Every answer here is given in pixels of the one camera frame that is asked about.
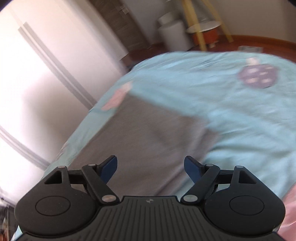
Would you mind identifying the grey sweatpants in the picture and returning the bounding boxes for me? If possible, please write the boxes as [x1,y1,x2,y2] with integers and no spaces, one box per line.
[70,95,218,197]

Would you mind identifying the light blue bed sheet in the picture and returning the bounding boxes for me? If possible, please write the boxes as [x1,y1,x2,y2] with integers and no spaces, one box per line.
[43,51,296,241]

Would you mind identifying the white wardrobe with dark trim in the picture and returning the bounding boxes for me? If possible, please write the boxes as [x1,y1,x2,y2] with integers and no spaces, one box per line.
[1,1,127,200]

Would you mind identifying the orange round stool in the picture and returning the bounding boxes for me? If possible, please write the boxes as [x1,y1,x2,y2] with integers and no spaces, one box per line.
[203,28,219,48]

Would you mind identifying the round table with yellow legs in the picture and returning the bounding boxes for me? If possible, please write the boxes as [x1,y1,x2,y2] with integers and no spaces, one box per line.
[181,0,234,52]

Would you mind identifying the white cylindrical bin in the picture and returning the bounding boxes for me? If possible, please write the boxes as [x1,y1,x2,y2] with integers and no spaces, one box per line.
[158,20,192,52]

